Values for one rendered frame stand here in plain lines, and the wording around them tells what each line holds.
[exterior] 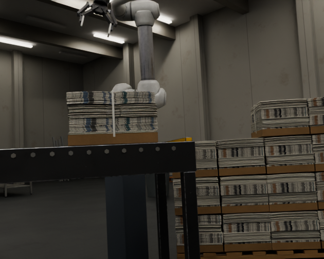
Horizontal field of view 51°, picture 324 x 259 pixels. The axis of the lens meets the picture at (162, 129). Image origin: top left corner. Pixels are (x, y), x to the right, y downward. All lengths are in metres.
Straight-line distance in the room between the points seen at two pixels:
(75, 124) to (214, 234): 1.18
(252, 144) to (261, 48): 7.46
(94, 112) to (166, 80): 10.05
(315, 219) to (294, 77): 6.91
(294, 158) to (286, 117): 0.25
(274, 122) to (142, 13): 1.13
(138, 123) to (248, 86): 8.19
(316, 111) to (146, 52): 1.16
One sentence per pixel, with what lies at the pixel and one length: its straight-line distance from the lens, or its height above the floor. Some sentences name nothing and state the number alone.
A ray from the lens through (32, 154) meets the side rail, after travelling 1.30.
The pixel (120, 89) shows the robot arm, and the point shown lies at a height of 1.22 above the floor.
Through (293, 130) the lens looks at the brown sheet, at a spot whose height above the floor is 0.86.
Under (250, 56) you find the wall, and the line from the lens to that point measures 9.67.
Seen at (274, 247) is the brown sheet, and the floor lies 0.16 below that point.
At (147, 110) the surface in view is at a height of 0.94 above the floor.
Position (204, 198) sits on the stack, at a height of 0.47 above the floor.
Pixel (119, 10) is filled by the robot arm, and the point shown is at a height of 1.71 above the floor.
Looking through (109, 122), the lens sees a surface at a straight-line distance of 1.45.
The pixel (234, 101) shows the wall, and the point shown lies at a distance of 9.73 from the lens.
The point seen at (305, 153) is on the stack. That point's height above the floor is 0.72.
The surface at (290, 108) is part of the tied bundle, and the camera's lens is 2.27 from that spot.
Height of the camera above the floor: 0.75
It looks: 4 degrees up
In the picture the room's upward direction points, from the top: 3 degrees counter-clockwise
